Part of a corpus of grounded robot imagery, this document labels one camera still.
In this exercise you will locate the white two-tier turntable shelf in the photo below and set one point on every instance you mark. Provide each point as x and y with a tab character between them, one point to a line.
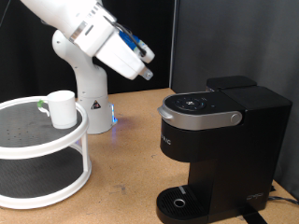
40	137

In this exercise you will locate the black backdrop curtain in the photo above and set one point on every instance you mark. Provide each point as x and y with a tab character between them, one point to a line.
140	77

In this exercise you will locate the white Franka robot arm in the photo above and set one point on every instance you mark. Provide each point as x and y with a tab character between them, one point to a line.
90	87

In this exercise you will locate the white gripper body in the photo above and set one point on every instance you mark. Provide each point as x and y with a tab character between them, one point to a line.
115	51

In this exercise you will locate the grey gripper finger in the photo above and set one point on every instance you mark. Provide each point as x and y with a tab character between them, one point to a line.
146	73

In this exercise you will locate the black Keurig coffee machine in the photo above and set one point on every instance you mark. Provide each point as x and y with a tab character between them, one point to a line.
236	149

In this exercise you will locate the black tape strip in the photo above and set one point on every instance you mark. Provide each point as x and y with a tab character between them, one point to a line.
252	216

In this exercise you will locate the grey partition panel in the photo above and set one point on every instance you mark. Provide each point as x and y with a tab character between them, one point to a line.
255	40

